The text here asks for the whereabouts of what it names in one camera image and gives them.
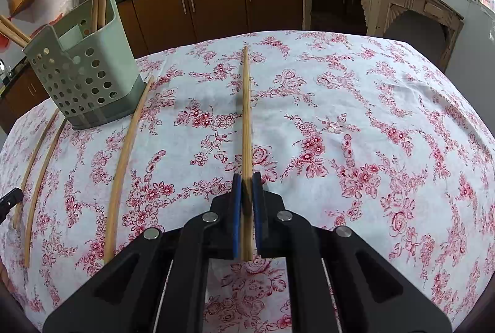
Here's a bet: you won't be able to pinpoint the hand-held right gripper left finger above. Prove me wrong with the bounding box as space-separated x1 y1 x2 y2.
42 174 243 333

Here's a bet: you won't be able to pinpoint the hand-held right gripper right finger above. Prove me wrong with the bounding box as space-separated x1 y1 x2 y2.
252 171 453 333

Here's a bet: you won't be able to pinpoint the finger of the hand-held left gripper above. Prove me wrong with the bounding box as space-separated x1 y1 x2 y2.
0 187 24 221

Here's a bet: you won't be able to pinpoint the green perforated utensil holder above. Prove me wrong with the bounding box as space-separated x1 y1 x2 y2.
22 0 146 131

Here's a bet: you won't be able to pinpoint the floral white red tablecloth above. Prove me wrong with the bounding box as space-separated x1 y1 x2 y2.
0 29 495 333

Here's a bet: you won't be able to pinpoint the wooden base cabinets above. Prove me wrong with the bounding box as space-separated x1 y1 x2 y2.
0 0 304 133

